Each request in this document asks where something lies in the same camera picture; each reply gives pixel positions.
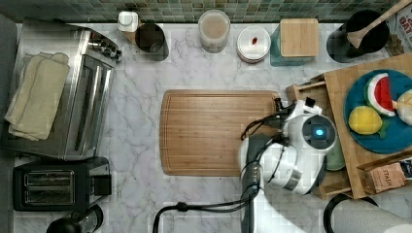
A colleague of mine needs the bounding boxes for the wooden drawer tray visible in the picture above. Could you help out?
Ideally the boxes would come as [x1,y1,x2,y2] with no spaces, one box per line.
[285,73,353,201]

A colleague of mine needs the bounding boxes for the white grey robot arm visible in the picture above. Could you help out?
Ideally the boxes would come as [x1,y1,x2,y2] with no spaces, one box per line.
[239,98,337,233]

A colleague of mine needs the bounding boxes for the wooden cutting board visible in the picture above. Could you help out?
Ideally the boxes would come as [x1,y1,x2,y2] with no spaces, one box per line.
[159,90,279,177]

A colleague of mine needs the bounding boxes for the white stacked plates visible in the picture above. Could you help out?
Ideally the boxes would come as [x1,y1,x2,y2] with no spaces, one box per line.
[236,26,271,63]

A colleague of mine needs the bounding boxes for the glass jar with powder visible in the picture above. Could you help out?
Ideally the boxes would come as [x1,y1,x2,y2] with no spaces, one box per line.
[198,10,230,53]

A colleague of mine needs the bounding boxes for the dark metal cup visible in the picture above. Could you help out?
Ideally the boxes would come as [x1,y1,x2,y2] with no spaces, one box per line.
[135,23,169,61]

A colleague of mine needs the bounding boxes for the teal container wooden lid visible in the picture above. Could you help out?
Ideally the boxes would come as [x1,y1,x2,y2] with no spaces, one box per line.
[270,18,320,67]

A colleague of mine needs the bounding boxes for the white salt shaker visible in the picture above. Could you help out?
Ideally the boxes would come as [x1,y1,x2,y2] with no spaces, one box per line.
[118,11,139,32]

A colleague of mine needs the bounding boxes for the stainless toaster oven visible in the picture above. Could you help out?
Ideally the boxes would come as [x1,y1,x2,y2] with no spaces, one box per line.
[1,18,122,161]

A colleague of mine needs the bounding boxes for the wooden cabinet top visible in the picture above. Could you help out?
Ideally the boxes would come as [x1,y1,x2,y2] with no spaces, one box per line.
[324,53,411,199]

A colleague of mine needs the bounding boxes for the green ceramic bowl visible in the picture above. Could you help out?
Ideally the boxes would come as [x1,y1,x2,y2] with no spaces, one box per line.
[326,140,345,171]

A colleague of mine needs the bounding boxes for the black utensil holder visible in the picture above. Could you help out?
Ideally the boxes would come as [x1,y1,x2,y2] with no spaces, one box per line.
[326,10,390,63]

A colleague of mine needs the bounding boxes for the black two-slot toaster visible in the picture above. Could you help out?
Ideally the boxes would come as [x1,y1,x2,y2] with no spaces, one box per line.
[13,157,112,212]

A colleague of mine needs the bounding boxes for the yellow toy lemon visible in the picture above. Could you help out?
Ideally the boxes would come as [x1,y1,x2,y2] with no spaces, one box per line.
[348,106,383,135]

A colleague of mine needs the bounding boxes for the wooden spatula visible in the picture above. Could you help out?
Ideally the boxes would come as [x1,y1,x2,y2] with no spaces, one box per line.
[347,0,412,49]

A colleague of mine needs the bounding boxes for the toy watermelon slice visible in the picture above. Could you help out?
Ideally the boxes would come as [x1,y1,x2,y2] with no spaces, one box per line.
[364,73,395,117]

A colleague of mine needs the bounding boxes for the beige folded towel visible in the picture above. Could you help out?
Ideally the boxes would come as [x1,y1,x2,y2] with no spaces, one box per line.
[5,52,70,141]

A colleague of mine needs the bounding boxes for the stash tea bag box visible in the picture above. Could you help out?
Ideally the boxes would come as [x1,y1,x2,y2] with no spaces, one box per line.
[368,161,411,193]

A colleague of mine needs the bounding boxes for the blue round plate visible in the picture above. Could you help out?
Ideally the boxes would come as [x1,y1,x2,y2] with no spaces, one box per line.
[343,69,412,154]

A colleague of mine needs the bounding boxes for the white toy garlic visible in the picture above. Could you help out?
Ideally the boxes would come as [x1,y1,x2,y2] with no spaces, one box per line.
[393,89,412,125]

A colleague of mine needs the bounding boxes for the oat cereal box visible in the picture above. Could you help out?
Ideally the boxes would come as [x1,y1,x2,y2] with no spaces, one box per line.
[385,4,412,56]

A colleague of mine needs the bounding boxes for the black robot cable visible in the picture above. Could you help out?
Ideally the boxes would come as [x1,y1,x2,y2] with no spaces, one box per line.
[152,187,260,233]

